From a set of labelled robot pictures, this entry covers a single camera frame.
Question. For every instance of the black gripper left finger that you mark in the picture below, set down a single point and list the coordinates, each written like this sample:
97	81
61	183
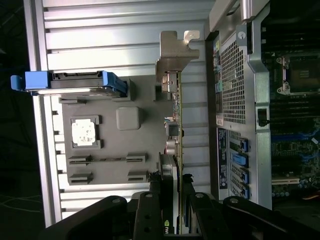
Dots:
147	220

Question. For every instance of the blue slot latch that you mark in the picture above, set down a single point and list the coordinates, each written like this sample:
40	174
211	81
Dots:
245	175
245	191
244	145
240	160

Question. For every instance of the black regulatory label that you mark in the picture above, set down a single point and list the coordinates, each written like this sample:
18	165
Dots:
222	160

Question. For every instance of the CPU socket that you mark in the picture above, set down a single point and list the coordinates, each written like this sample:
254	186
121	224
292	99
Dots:
302	77

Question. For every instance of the white PCI slot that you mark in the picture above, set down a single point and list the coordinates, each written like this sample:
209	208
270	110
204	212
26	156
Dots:
285	180

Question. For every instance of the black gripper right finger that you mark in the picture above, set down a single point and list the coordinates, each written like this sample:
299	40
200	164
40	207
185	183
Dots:
207	220

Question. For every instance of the black chassis intrusion switch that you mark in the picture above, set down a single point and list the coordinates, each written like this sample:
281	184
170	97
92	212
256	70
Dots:
262	117

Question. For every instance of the grey parts rack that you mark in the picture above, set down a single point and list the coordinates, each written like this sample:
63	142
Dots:
112	150

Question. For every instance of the green RAM stick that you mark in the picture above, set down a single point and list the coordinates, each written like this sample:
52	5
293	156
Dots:
112	160

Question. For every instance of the silver PC case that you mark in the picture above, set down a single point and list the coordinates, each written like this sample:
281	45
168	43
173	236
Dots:
260	82

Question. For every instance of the green Dell motherboard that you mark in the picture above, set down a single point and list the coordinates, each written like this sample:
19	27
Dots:
287	162

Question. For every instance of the silver CPU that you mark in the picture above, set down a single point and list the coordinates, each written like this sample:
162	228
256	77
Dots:
83	132

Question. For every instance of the white barcode sticker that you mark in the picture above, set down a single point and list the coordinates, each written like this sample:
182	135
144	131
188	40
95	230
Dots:
219	120

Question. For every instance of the hard disk in blue carrier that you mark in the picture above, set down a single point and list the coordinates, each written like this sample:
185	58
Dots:
35	80

